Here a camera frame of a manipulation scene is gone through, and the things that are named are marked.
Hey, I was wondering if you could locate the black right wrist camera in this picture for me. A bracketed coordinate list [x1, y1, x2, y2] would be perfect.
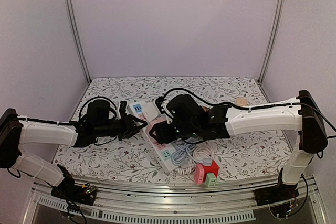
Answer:
[155, 96, 168, 115]

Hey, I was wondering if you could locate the pink cube socket adapter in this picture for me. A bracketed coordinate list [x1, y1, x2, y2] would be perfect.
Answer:
[145, 118, 169, 144]

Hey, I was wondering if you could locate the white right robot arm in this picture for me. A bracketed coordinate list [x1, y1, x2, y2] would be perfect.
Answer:
[150, 90, 328, 201]

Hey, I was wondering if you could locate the aluminium front rail frame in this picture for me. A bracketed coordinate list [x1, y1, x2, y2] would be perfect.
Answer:
[23, 175, 331, 223]

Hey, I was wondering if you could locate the floral patterned table mat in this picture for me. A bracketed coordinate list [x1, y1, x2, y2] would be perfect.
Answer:
[53, 77, 290, 184]

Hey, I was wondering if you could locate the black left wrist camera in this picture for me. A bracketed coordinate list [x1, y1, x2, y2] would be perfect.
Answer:
[119, 101, 127, 115]

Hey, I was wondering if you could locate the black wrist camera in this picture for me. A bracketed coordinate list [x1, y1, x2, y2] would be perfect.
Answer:
[119, 101, 127, 115]
[155, 96, 168, 115]

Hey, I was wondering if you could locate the red cube socket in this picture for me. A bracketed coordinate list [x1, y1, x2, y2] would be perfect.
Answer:
[195, 158, 219, 183]

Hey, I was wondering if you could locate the white plug adapter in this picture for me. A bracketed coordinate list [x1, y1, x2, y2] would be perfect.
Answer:
[142, 102, 159, 121]

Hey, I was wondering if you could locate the aluminium corner post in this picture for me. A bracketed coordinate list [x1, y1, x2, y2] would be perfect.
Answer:
[257, 0, 285, 85]
[64, 0, 92, 84]

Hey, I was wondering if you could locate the white multicolour power strip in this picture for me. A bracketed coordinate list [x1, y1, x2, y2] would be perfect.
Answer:
[127, 101, 178, 173]

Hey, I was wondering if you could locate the dark green cube adapter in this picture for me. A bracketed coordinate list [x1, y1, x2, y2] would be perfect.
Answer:
[201, 106, 210, 115]

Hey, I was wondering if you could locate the light blue coiled cable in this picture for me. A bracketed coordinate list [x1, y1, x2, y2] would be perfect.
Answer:
[164, 140, 197, 168]

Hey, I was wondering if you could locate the aluminium right corner post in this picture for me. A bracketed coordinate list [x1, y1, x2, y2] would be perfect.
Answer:
[257, 0, 285, 85]

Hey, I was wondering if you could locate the pink plug on red cube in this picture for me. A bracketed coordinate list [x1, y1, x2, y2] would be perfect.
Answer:
[194, 168, 205, 185]

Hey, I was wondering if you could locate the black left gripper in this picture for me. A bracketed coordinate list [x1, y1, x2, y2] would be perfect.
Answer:
[94, 113, 147, 141]

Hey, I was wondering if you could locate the aluminium left corner post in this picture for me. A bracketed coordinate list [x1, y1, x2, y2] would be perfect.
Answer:
[64, 0, 92, 84]

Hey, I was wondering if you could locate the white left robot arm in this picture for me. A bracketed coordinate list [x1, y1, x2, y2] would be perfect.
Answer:
[1, 96, 147, 200]

